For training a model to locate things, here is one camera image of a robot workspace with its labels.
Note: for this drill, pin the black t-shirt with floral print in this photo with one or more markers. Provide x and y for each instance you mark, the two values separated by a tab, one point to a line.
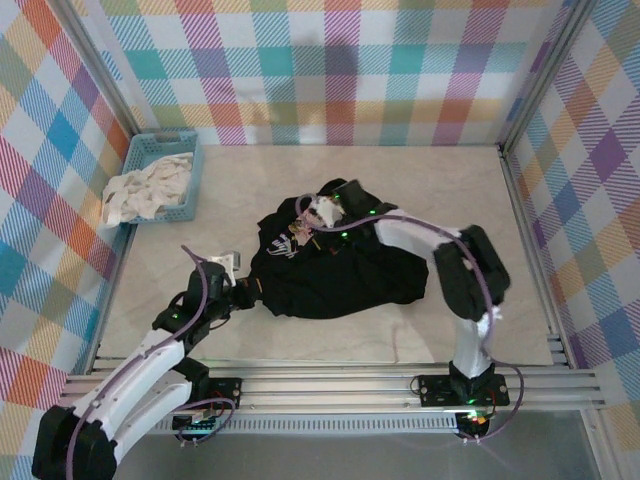
350	285

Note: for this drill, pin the blue plastic basket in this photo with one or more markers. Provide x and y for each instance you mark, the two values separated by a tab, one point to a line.
195	175

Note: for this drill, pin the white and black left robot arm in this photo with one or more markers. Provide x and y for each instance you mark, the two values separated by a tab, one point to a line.
140	370

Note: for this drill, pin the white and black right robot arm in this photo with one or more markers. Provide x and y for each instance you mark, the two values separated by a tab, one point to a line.
410	235

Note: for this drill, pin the white crumpled t-shirt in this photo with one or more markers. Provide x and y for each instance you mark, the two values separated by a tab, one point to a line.
150	185

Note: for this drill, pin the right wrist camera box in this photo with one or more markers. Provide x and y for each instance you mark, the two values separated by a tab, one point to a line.
327	211

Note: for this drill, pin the aluminium side rail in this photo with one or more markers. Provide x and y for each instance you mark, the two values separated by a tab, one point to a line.
112	280
530	235

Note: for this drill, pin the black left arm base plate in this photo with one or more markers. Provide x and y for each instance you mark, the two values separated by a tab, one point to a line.
230	392

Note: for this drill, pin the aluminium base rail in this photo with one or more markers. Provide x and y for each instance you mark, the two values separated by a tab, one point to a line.
325	392

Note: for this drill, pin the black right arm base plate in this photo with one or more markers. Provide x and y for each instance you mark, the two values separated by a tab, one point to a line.
435	390

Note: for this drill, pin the aluminium frame post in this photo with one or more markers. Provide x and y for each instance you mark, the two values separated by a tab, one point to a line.
100	75
547	75

